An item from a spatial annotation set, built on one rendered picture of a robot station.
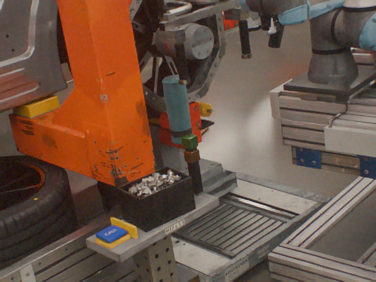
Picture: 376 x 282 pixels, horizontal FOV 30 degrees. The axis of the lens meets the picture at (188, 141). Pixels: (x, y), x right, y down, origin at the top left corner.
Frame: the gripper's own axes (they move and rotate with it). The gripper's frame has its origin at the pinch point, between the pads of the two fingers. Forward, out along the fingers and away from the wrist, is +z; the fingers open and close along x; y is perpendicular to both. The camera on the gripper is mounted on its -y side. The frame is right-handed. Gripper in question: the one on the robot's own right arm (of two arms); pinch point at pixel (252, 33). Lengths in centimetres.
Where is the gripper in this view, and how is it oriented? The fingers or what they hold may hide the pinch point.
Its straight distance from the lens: 280.5
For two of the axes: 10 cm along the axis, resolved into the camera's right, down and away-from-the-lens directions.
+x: 7.1, 1.6, -6.9
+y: -1.4, -9.2, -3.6
